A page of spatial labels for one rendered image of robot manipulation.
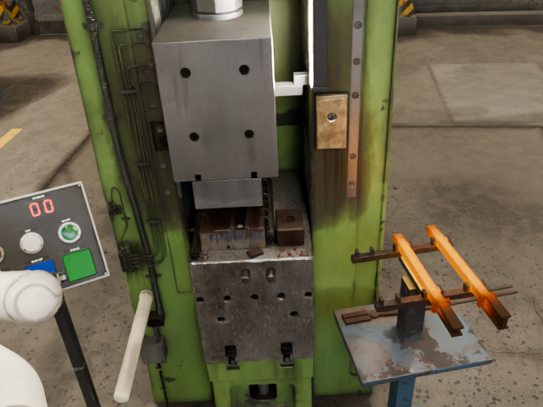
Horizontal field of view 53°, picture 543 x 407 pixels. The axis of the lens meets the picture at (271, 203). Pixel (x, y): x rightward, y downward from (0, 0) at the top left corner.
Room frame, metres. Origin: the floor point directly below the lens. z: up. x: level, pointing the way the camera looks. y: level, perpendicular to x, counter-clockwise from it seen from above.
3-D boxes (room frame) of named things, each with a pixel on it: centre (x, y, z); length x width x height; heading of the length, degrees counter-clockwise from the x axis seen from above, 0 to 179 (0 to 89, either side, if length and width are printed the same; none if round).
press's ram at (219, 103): (1.56, 0.08, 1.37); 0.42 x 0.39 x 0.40; 179
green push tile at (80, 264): (1.19, 0.54, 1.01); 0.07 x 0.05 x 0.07; 114
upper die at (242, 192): (1.56, 0.12, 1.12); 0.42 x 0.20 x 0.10; 179
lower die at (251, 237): (1.56, 0.12, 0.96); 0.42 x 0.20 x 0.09; 179
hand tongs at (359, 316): (1.30, -0.51, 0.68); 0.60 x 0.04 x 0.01; 100
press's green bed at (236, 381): (1.57, 0.07, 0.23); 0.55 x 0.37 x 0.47; 179
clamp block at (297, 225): (1.40, -0.05, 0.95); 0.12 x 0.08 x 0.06; 179
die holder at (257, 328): (1.57, 0.07, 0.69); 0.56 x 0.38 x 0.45; 179
